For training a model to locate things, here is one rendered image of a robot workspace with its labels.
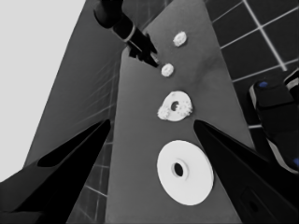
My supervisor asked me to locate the large thick white disc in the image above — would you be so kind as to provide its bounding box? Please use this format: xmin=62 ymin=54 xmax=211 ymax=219
xmin=156 ymin=139 xmax=215 ymax=206

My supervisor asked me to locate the round white carrier with pins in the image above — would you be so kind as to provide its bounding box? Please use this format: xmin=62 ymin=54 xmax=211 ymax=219
xmin=157 ymin=90 xmax=193 ymax=122

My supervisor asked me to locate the dark robot body with pale edges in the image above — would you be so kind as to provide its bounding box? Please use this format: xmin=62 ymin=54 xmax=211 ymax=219
xmin=248 ymin=68 xmax=299 ymax=175

